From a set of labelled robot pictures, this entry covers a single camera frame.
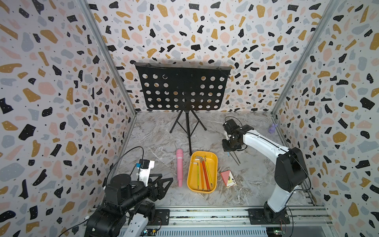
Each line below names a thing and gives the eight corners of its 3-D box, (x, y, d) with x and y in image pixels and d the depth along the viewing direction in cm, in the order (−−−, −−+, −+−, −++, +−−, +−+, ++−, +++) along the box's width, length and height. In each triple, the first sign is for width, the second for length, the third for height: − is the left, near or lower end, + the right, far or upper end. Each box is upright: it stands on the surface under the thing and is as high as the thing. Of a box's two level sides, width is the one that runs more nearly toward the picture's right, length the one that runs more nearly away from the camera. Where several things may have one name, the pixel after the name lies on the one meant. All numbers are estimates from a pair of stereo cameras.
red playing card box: (226, 188, 86) (226, 186, 84) (220, 173, 91) (221, 172, 89) (235, 185, 87) (236, 183, 85) (229, 171, 92) (230, 169, 91)
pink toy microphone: (176, 187, 86) (175, 185, 83) (176, 151, 101) (176, 148, 99) (183, 186, 86) (183, 184, 84) (182, 150, 101) (182, 148, 99)
